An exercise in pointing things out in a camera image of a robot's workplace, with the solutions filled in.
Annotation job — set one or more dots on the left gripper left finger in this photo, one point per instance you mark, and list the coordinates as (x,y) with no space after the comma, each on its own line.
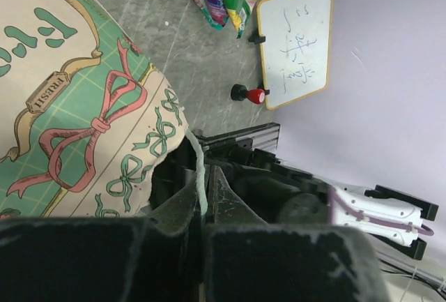
(147,258)

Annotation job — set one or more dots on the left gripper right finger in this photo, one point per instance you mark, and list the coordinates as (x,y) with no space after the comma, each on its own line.
(247,259)

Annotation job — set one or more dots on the green patterned paper bag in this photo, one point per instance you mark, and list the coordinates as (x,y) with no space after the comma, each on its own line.
(85,116)

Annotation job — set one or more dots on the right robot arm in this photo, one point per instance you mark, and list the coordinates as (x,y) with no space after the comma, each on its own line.
(286,195)

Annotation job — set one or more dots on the red black stamp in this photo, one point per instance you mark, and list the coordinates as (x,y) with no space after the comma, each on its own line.
(240,93)

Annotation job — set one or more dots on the aluminium rail frame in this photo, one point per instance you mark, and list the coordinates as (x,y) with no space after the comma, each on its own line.
(254,146)

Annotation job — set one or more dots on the small whiteboard yellow frame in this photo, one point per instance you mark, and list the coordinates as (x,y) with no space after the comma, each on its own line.
(295,52)

